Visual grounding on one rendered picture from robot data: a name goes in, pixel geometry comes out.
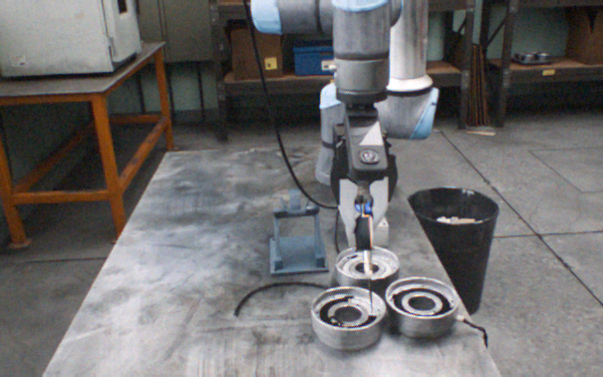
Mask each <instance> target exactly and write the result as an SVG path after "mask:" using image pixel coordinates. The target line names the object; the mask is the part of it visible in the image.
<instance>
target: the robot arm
mask: <svg viewBox="0 0 603 377"><path fill-rule="evenodd" d="M428 9H429V0H251V15H252V19H253V22H254V25H255V28H257V29H258V30H259V31H260V32H262V33H270V34H279V35H283V34H333V49H334V62H335V65H331V66H330V67H329V70H330V72H331V73H334V83H332V84H329V85H327V86H326V87H325V88H324V89H323V90H322V94H321V106H320V108H321V119H322V149H321V153H320V156H319V160H318V163H317V166H315V179H317V180H318V181H319V183H321V184H323V185H325V186H329V187H331V189H332V192H333V195H334V198H335V200H336V203H337V206H338V208H339V212H340V215H341V218H342V219H343V222H344V224H345V225H347V227H348V228H349V229H350V231H351V232H352V233H355V232H356V227H357V224H356V220H355V214H356V211H357V210H356V207H355V198H356V197H357V195H358V190H359V188H358V187H362V186H365V185H368V191H369V193H370V195H371V201H370V210H371V214H370V217H371V220H372V231H374V230H375V229H377V227H378V226H379V224H380V223H381V221H382V219H383V218H384V215H385V213H386V210H387V208H388V205H389V202H390V201H391V199H392V196H393V193H394V190H395V187H396V184H397V179H398V171H397V167H396V156H395V155H394V154H391V155H390V152H389V148H390V147H391V146H392V144H391V143H390V142H389V141H388V140H387V139H402V140H409V141H410V140H424V139H426V138H427V137H428V136H429V135H430V133H431V129H432V124H433V118H434V113H435V108H436V102H437V97H438V92H439V91H438V90H436V89H432V79H431V78H430V77H429V76H428V75H427V74H426V60H427V35H428Z"/></svg>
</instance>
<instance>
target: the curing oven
mask: <svg viewBox="0 0 603 377"><path fill-rule="evenodd" d="M138 14H141V11H140V3H139V0H137V5H136V0H0V70H1V75H2V76H12V82H20V81H22V80H20V76H24V75H47V74H71V73H94V72H104V74H105V77H112V76H113V75H112V72H113V71H114V70H116V69H117V68H118V67H119V66H120V65H122V64H123V63H125V62H126V61H127V60H135V59H136V58H137V57H136V56H137V55H139V54H140V52H142V51H143V50H142V41H141V34H140V27H139V20H138Z"/></svg>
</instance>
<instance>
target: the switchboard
mask: <svg viewBox="0 0 603 377"><path fill-rule="evenodd" d="M139 3H140V11H141V14H138V20H139V27H140V34H141V41H143V43H153V42H165V44H164V45H161V46H160V47H161V55H162V63H163V64H166V68H167V78H168V84H169V93H170V100H171V108H172V116H173V123H172V124H173V125H178V123H177V122H176V115H175V105H174V99H173V91H172V83H171V75H170V67H169V64H174V63H196V65H197V74H198V75H197V77H198V83H199V92H200V102H201V111H202V124H207V121H206V119H205V110H204V101H203V92H202V82H201V72H200V62H213V51H212V41H211V30H210V19H209V8H208V0H139ZM218 23H219V25H218V35H219V46H220V57H221V61H232V59H231V52H230V48H229V45H228V42H227V39H225V35H224V32H223V27H224V28H226V31H227V34H228V37H229V40H230V43H231V46H232V37H231V19H223V20H218ZM137 74H138V81H139V88H140V95H141V102H142V109H143V115H146V105H145V100H144V93H143V86H142V77H141V72H140V70H138V71H137Z"/></svg>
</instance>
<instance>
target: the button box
mask: <svg viewBox="0 0 603 377"><path fill-rule="evenodd" d="M345 232H347V236H348V241H349V245H350V248H353V247H356V238H355V233H352V232H351V231H350V229H349V228H348V227H347V225H345ZM388 237H389V226H388V224H387V221H386V219H385V216H384V218H383V219H382V221H381V223H380V224H379V226H378V227H377V229H375V230H374V231H373V241H374V247H379V248H388Z"/></svg>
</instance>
